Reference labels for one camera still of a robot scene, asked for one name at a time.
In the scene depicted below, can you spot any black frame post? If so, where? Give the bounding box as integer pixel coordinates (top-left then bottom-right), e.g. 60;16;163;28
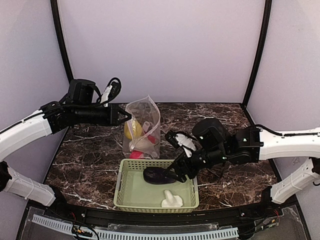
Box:
50;0;74;83
241;0;273;111

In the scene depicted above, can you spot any purple eggplant toy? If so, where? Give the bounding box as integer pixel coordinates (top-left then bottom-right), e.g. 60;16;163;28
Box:
143;167;176;185

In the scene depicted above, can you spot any black left frame post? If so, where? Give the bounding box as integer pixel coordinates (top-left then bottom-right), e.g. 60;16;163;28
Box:
50;0;74;83

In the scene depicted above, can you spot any black front rail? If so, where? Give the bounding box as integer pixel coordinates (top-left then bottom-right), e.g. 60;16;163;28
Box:
44;196;297;228

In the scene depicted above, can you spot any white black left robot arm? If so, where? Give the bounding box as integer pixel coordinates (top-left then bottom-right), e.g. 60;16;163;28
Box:
0;77;132;207

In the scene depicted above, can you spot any white cable duct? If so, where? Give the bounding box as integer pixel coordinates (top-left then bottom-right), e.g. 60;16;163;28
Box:
31;214;240;240

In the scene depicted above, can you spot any red chili pepper toy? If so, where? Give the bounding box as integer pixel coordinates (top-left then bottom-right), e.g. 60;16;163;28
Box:
147;135;157;145

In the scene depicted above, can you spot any white mushroom toy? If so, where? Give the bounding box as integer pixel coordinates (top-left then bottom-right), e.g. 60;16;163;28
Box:
161;190;184;208

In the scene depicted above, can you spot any clear zip top bag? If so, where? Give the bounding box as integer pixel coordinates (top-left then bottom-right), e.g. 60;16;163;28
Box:
122;96;161;159

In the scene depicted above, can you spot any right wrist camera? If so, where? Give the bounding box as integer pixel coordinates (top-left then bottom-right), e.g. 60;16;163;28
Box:
164;130;197;158

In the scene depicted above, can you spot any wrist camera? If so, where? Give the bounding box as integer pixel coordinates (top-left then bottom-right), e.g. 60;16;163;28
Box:
100;77;122;108
164;130;197;158

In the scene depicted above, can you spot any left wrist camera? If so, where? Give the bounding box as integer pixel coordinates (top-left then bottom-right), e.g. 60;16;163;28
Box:
100;77;122;108

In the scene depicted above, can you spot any white cauliflower toy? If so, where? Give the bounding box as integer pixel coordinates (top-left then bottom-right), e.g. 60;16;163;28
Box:
129;138;155;154

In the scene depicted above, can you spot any yellow bell pepper toy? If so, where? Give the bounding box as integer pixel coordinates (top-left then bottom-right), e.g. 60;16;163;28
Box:
124;119;143;140

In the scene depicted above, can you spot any black right frame post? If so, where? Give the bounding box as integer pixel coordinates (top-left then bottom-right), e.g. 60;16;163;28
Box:
241;0;273;111

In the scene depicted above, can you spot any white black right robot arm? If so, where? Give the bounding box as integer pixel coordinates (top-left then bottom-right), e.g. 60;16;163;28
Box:
164;118;320;205

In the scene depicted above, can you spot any green plastic basket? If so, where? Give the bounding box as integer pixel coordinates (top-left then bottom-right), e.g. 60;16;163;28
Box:
113;158;200;214

